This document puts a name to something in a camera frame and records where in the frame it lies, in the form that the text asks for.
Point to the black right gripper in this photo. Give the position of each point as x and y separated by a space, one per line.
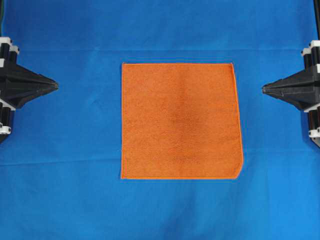
306 99

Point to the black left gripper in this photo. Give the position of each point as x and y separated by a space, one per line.
12 98

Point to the orange towel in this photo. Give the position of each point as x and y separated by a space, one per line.
180 121

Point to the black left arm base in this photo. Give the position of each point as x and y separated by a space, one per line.
3 137

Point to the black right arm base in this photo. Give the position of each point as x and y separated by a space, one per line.
316 141

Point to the blue table cloth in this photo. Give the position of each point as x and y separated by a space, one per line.
60 170

